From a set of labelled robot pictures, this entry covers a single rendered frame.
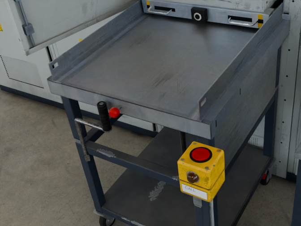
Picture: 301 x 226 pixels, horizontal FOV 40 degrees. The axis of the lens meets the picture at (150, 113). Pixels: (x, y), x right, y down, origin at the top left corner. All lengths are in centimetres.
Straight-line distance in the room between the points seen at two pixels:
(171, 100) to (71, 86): 36
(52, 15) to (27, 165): 105
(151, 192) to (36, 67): 124
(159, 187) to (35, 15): 89
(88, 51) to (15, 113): 144
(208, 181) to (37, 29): 99
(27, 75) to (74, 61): 136
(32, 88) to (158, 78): 165
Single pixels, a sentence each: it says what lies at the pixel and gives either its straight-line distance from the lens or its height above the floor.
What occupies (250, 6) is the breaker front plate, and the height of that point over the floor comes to 91.
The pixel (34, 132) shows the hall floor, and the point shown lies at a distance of 268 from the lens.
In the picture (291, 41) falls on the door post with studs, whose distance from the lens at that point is 171.
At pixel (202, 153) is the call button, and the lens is 93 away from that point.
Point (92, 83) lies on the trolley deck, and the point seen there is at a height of 82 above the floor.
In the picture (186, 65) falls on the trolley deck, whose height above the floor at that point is 82.
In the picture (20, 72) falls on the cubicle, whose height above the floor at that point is 22.
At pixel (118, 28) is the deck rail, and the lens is 168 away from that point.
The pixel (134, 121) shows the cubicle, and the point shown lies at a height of 10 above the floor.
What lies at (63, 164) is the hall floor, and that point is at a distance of 237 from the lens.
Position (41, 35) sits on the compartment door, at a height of 88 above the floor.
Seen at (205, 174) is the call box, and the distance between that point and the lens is 90.
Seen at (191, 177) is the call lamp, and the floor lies 88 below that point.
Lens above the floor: 153
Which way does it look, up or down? 36 degrees down
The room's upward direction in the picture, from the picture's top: 9 degrees counter-clockwise
